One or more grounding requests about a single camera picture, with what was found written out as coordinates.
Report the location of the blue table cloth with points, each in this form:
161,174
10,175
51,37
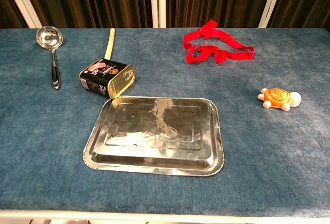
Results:
257,157

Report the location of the red fabric ribbon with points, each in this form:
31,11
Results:
227,51

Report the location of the white frame post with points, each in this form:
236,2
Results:
272,2
24,2
157,2

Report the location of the black luncheon meat can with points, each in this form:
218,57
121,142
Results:
103,75

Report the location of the orange toy turtle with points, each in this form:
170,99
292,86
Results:
278,97

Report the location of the silver metal tray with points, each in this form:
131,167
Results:
154,136

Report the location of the cream wooden stick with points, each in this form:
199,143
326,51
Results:
110,44

